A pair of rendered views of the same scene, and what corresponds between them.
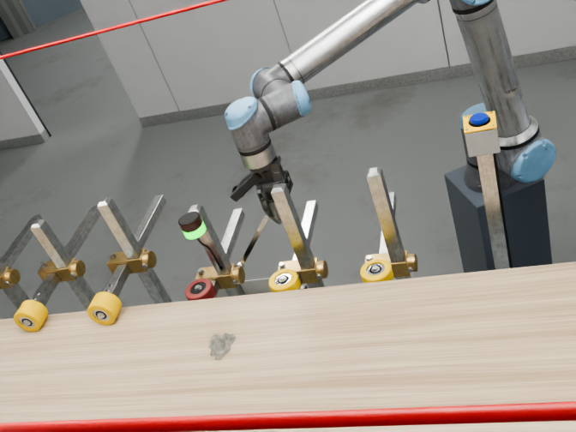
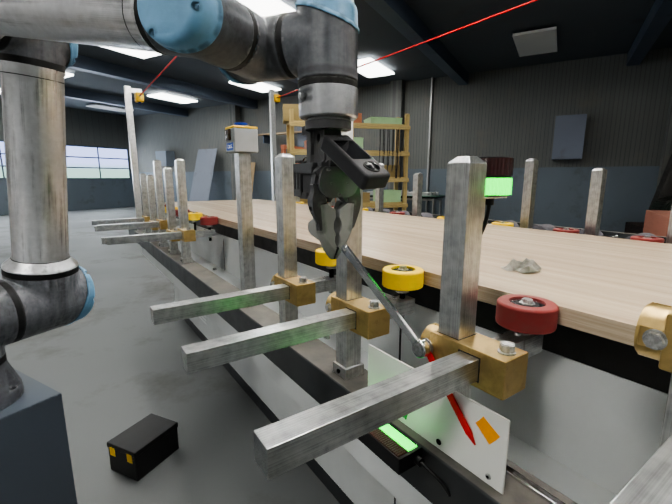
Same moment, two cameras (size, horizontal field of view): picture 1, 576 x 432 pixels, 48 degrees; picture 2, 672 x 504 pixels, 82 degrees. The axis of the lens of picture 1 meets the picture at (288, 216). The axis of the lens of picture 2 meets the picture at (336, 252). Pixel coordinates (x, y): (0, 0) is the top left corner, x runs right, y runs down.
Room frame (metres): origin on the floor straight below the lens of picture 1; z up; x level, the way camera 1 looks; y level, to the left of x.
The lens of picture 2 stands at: (2.03, 0.36, 1.08)
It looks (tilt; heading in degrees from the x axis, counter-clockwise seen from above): 11 degrees down; 213
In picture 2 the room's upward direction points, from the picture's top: straight up
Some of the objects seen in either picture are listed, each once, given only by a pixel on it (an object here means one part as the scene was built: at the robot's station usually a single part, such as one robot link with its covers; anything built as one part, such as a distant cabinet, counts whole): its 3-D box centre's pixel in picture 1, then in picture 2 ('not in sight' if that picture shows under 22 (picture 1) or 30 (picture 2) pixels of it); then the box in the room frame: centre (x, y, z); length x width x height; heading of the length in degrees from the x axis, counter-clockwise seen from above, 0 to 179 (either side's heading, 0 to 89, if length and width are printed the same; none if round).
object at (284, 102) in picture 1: (284, 104); (257, 49); (1.54, -0.10, 1.28); 0.12 x 0.12 x 0.09; 10
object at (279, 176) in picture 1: (270, 178); (325, 162); (1.51, 0.01, 1.10); 0.09 x 0.08 x 0.12; 67
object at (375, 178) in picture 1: (393, 243); (287, 255); (1.32, -0.23, 0.90); 0.03 x 0.03 x 0.48; 67
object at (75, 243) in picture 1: (66, 256); not in sight; (1.78, 0.70, 0.95); 0.50 x 0.04 x 0.04; 157
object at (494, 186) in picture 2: (194, 228); (487, 186); (1.47, 0.25, 1.07); 0.06 x 0.06 x 0.02
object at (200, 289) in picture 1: (205, 301); (523, 336); (1.43, 0.30, 0.85); 0.08 x 0.08 x 0.11
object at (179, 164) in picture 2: not in sight; (183, 213); (0.93, -1.16, 0.92); 0.03 x 0.03 x 0.48; 67
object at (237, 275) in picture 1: (220, 278); (470, 355); (1.52, 0.25, 0.85); 0.13 x 0.06 x 0.05; 67
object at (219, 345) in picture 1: (219, 343); (525, 263); (1.19, 0.27, 0.91); 0.09 x 0.07 x 0.02; 150
